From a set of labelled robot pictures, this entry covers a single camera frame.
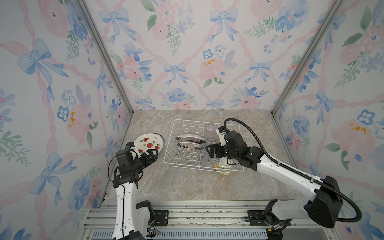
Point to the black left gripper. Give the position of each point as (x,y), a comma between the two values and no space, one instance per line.
(152,157)

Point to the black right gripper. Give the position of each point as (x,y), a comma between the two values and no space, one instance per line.
(217,148)

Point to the watermelon pattern plate blue rim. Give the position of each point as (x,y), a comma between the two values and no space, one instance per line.
(149,141)

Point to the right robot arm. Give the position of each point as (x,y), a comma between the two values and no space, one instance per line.
(319,203)

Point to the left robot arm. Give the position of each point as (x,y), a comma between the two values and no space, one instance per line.
(132,219)

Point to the white plate in rack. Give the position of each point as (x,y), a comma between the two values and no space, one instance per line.
(190,145)

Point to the clear faceted glass front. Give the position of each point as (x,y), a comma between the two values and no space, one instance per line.
(208,162)

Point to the clear faceted glass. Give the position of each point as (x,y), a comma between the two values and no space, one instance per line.
(208,162)
(210,128)

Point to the clear faceted glass back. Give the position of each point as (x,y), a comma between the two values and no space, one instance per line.
(210,128)

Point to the blue yellow patterned bowl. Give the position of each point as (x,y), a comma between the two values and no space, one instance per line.
(224,166)

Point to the white plate dark underside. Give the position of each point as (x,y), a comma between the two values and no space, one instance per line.
(190,139)

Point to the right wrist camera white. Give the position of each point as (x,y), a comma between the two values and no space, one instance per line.
(221,132)

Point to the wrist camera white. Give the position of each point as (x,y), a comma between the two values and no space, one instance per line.
(221,132)
(132,146)

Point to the white wire dish rack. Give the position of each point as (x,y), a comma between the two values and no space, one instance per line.
(192,159)

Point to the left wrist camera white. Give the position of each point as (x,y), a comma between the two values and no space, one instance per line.
(132,146)

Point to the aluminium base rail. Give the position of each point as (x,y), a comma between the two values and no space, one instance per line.
(186,220)

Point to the left aluminium corner post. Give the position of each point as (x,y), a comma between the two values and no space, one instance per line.
(95,34)

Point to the aluminium corner post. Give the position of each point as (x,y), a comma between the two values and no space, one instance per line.
(310,50)
(95,34)

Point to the right aluminium corner post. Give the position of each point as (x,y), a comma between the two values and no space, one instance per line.
(310,50)

